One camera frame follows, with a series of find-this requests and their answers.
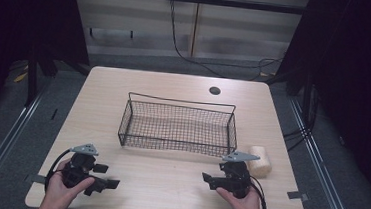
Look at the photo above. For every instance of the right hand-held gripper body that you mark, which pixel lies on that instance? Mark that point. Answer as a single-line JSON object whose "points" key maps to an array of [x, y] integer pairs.
{"points": [[236, 177]]}

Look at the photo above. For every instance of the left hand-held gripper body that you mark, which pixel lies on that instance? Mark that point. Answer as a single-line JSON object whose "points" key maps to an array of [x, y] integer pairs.
{"points": [[80, 166]]}

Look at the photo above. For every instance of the beige cylindrical roll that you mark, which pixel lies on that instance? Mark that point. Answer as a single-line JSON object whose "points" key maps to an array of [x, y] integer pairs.
{"points": [[261, 164]]}

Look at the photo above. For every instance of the person's left hand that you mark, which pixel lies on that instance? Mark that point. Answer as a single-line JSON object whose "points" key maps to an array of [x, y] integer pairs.
{"points": [[56, 196]]}

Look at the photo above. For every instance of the grey tape strip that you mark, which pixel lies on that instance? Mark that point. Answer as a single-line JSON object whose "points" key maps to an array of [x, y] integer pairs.
{"points": [[297, 195], [38, 178]]}

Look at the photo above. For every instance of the dark round table grommet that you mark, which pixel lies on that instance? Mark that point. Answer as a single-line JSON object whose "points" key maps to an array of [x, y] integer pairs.
{"points": [[214, 90]]}

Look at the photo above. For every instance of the yellow floor tape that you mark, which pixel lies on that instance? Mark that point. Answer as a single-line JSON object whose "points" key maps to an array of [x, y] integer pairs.
{"points": [[20, 77]]}

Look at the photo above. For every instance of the black curtain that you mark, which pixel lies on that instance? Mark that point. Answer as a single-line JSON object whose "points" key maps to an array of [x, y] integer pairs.
{"points": [[23, 15], [356, 81]]}

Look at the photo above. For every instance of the black metal stand post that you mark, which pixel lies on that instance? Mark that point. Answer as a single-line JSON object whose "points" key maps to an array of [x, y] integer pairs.
{"points": [[32, 79]]}

